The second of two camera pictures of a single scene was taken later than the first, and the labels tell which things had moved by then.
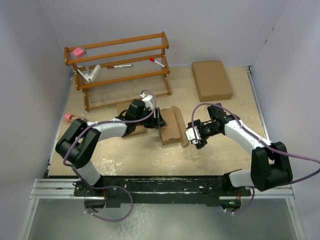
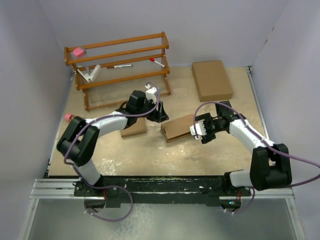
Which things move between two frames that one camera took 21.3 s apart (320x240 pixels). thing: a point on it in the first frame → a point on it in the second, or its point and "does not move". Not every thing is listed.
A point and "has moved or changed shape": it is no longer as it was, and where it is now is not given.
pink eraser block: [78, 52] does not move
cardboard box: [175, 130] has moved or changed shape
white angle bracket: [90, 78] does not move
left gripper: [156, 122] → [159, 116]
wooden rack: [121, 70] does not move
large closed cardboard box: [211, 81] does not move
